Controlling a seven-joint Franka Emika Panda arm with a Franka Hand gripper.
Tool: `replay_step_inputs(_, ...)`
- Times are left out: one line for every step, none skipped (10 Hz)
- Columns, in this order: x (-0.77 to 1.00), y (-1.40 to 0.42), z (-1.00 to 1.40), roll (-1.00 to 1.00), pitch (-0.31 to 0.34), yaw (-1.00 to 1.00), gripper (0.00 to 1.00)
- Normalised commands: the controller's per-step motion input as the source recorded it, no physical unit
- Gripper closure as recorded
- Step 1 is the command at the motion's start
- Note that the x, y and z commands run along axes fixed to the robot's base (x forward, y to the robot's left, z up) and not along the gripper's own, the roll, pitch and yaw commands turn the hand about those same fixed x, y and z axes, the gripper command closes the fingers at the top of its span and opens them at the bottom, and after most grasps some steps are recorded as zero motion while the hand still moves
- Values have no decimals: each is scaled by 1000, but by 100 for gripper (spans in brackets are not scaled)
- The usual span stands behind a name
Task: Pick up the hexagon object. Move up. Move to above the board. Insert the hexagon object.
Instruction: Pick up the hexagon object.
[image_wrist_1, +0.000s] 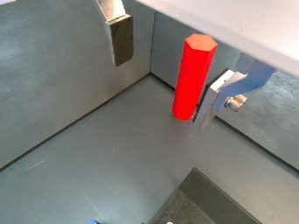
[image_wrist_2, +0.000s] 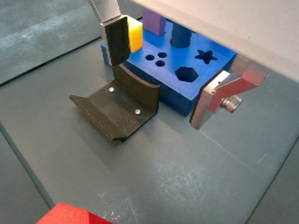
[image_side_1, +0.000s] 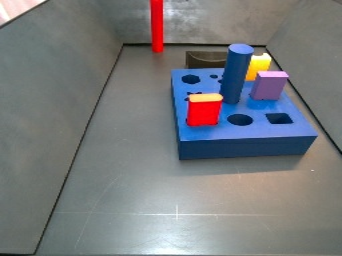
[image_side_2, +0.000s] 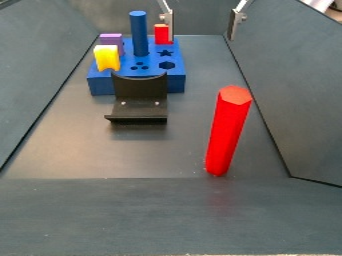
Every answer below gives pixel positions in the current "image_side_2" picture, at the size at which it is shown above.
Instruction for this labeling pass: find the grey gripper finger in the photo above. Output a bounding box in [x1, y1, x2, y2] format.
[156, 0, 174, 41]
[227, 0, 250, 41]

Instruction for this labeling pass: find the red hexagon peg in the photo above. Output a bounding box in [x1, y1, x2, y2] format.
[205, 85, 253, 176]

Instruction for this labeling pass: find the blue shape board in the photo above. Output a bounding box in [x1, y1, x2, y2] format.
[87, 38, 186, 96]

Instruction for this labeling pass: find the red rectangular block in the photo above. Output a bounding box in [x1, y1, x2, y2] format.
[154, 24, 172, 45]

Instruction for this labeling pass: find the blue cylinder peg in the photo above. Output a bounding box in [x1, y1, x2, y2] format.
[130, 10, 148, 57]

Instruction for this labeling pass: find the purple block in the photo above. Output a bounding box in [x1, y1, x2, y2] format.
[99, 33, 124, 56]

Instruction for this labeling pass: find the yellow arch block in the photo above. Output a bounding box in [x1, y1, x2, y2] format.
[94, 45, 120, 71]

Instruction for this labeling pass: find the black curved bracket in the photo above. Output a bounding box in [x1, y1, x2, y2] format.
[104, 73, 168, 124]

